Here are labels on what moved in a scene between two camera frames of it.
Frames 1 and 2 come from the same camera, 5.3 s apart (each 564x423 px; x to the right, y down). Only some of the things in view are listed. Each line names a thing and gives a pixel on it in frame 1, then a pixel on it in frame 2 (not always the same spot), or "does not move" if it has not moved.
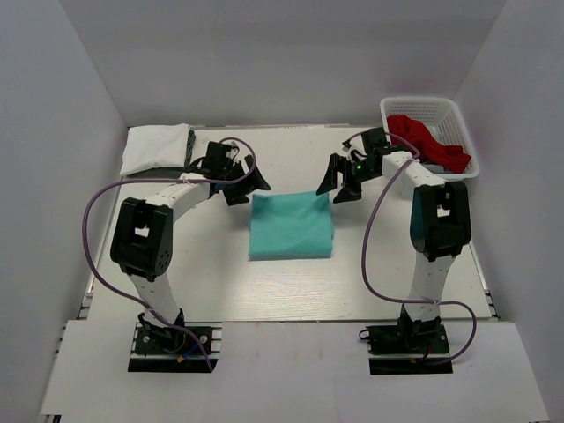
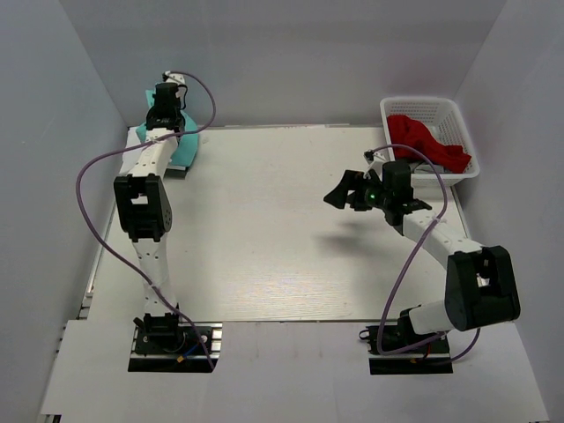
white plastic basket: [442, 118] does not move
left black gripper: [256, 181] → [153, 112]
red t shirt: [404, 131] does not move
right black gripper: [337, 163] → [351, 181]
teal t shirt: [297, 225] → [186, 147]
